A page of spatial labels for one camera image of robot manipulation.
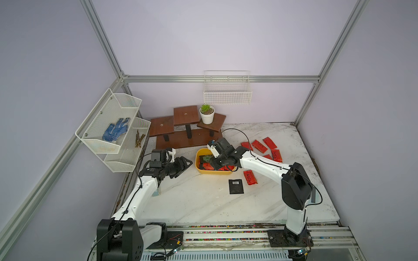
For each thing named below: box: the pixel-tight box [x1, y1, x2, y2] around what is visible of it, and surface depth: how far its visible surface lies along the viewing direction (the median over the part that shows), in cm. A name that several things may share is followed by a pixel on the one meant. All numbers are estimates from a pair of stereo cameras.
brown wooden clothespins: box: [134, 129, 146, 148], surface depth 97 cm
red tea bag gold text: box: [243, 169, 258, 186], surface depth 93 cm
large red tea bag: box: [251, 139, 268, 154], surface depth 110 cm
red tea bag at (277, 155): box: [271, 148, 284, 163], surface depth 106 cm
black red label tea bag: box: [228, 178, 245, 195], surface depth 92 cm
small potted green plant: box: [199, 103, 215, 125], surface depth 97 cm
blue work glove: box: [102, 117, 131, 142], surface depth 78 cm
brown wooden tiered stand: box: [149, 105, 227, 150], surface depth 103 cm
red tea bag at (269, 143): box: [262, 136, 278, 150], surface depth 113 cm
